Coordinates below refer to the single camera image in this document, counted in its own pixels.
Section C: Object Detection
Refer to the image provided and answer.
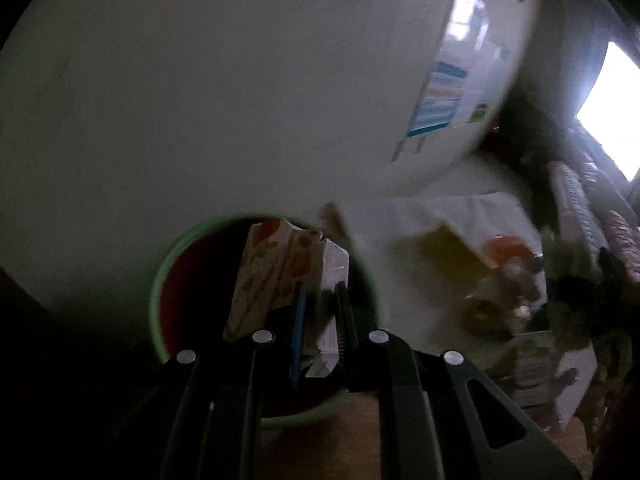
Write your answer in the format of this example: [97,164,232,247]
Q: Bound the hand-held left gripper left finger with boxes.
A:
[115,282,309,480]

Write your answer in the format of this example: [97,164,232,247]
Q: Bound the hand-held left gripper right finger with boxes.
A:
[334,281,583,480]

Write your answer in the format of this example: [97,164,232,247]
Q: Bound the white orange-print carton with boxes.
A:
[222,217,351,381]

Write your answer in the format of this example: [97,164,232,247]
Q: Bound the green rimmed bin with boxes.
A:
[148,214,383,431]

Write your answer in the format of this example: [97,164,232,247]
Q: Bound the white tablecloth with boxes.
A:
[320,194,598,433]

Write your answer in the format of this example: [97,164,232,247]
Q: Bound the yellow packet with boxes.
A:
[419,224,497,282]

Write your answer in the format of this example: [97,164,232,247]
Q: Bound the orange snack wrapper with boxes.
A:
[482,235,537,271]

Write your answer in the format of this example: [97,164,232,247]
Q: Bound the white printed box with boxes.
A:
[504,332,557,408]

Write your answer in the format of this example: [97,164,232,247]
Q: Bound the light checked quilt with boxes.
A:
[546,160,610,263]

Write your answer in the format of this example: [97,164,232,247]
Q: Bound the pink patterned blanket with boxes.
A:
[604,209,640,283]

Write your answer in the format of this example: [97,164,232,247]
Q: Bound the bright window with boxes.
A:
[574,40,640,184]

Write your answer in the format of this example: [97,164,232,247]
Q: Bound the blue striped wall poster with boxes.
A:
[391,57,473,163]

